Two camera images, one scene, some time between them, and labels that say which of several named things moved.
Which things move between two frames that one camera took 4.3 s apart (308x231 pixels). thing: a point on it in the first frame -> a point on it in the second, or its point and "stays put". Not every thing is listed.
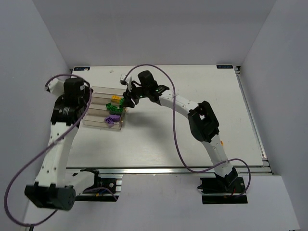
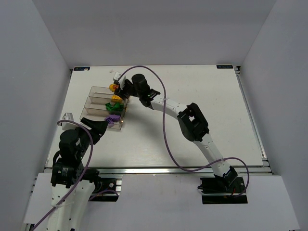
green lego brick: x=114 y=111 stays put
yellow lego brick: x=115 y=98 stays put
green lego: x=121 y=101 -> x=116 y=107
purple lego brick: x=112 y=119 stays put
